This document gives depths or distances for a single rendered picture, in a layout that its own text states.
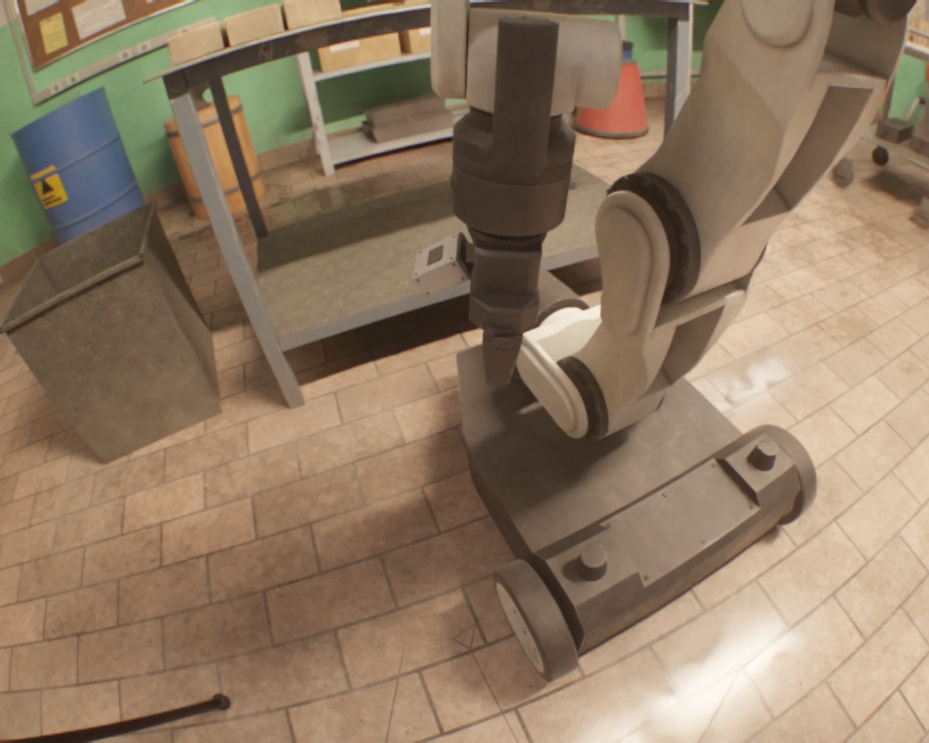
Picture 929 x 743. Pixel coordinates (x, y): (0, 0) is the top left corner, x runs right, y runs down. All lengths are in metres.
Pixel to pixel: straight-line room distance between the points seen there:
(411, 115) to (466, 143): 2.69
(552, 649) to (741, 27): 0.71
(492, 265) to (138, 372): 1.08
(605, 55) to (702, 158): 0.17
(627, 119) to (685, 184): 2.49
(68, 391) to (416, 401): 0.90
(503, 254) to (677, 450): 0.62
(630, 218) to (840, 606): 0.84
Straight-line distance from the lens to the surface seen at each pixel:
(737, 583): 1.01
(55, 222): 2.98
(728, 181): 0.46
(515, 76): 0.29
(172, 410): 1.41
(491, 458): 0.87
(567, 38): 0.34
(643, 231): 0.49
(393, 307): 1.18
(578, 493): 0.83
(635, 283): 0.51
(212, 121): 2.62
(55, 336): 1.31
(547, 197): 0.36
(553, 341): 0.85
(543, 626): 0.71
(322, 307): 1.22
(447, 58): 0.33
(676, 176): 0.50
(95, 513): 1.45
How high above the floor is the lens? 0.87
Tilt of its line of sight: 43 degrees down
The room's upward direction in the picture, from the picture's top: 8 degrees counter-clockwise
